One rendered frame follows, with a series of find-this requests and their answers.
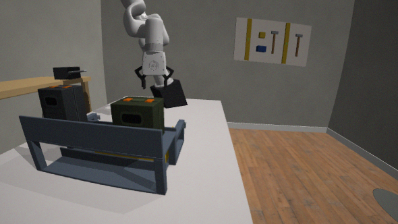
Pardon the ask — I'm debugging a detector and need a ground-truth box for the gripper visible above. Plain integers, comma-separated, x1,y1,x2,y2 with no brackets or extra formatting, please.
134,51,174,89

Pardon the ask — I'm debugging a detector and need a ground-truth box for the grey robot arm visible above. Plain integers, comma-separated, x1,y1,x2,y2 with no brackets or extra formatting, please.
121,0,169,88

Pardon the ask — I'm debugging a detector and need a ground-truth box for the dark green case with handle slot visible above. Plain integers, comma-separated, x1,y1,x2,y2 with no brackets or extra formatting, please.
110,96,165,134

